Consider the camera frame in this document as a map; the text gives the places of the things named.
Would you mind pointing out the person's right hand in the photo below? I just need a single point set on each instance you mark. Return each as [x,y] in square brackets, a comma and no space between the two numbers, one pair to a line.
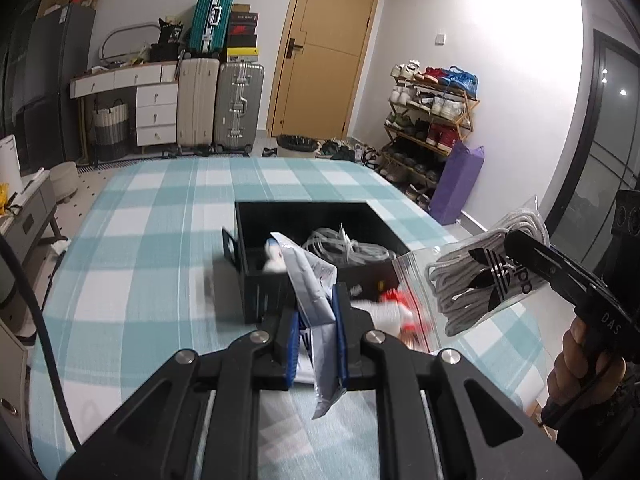
[575,375]

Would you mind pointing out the silver suitcase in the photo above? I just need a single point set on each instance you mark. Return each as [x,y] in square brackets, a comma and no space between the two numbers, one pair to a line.
[239,105]

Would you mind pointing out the clear bag of white socks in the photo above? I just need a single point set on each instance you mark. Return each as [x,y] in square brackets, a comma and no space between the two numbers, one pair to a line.
[460,285]

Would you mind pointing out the black bag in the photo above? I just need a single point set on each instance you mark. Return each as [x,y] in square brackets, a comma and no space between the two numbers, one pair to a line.
[167,40]

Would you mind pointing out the purple shopping bag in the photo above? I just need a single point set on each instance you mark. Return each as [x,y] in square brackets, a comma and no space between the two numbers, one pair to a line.
[457,185]

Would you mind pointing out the rounded mirror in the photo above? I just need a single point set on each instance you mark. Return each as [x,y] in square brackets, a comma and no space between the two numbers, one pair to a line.
[125,42]

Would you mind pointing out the grey round stool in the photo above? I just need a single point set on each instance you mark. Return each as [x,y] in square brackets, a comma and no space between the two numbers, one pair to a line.
[64,182]

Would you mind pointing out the stack of shoe boxes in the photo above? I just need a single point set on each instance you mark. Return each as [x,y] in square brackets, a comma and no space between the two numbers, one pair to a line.
[243,30]

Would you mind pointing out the blue bag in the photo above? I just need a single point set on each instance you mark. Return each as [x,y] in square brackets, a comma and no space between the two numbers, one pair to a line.
[460,81]

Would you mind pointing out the beige suitcase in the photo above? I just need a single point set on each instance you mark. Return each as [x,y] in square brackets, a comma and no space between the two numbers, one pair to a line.
[197,102]

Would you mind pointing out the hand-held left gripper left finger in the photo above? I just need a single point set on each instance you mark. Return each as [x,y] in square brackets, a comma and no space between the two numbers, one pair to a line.
[293,355]

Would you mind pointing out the striped laundry basket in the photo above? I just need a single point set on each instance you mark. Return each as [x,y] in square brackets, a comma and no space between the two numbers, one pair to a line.
[111,130]

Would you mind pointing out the wooden shoe rack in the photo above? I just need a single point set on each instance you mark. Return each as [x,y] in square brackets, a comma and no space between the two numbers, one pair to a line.
[425,125]

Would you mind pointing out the teal suitcase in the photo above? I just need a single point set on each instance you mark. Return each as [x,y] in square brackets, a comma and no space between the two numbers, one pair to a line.
[210,20]

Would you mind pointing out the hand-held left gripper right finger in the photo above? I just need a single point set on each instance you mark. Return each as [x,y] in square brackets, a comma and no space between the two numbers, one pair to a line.
[342,335]

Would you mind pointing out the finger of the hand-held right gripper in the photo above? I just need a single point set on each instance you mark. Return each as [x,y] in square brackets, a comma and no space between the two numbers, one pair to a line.
[550,265]

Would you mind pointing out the teal checkered bedsheet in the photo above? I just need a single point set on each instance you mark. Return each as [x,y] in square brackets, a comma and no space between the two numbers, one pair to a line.
[150,240]

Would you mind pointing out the pile of shoes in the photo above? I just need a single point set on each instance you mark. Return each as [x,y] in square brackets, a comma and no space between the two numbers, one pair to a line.
[350,151]

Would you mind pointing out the black framed glass door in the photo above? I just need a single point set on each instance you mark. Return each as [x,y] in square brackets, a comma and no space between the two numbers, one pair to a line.
[595,150]

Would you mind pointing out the white socks bundle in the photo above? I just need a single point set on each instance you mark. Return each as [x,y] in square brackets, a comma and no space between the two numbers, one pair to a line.
[345,247]

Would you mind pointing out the white wall switch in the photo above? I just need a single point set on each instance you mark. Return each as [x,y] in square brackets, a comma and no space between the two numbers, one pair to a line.
[440,39]

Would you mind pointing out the dark grey wardrobe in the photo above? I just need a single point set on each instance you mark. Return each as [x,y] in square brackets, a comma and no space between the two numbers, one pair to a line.
[55,85]

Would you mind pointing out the white and red packet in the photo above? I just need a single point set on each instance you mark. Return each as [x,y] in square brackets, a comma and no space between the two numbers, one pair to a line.
[385,316]

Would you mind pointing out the grey side cabinet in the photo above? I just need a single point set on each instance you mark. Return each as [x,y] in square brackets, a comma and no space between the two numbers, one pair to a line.
[27,220]

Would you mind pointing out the black storage box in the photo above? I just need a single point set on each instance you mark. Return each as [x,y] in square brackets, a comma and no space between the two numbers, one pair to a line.
[300,217]

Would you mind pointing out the silver plastic packet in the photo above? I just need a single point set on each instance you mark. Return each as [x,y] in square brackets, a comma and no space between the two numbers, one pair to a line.
[312,287]

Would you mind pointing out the wooden door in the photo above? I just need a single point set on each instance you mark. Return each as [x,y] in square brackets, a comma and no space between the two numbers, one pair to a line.
[325,45]

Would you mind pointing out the white drawer desk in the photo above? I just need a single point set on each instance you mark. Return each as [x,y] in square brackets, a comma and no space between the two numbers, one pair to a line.
[150,105]

